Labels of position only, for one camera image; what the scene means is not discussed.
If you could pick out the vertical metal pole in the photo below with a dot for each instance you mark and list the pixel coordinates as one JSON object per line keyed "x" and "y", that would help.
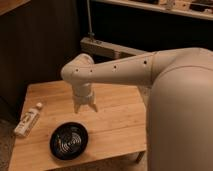
{"x": 91, "y": 33}

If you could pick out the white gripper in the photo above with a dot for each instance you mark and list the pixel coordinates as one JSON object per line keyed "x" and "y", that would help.
{"x": 82, "y": 95}

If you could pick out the black ceramic bowl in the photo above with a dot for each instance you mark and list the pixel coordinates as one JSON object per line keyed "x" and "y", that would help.
{"x": 68, "y": 141}

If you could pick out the wooden shelf with items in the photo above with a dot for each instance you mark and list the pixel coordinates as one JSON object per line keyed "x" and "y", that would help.
{"x": 187, "y": 8}

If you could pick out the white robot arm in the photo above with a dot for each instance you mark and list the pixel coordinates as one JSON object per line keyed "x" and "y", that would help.
{"x": 179, "y": 113}

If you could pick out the grey metal beam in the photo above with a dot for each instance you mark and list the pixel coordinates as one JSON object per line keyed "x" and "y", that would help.
{"x": 94, "y": 47}

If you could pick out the wooden side table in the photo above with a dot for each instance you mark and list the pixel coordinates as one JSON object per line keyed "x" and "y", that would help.
{"x": 116, "y": 128}

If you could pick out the white plastic bottle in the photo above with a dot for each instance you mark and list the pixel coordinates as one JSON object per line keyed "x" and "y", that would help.
{"x": 28, "y": 120}

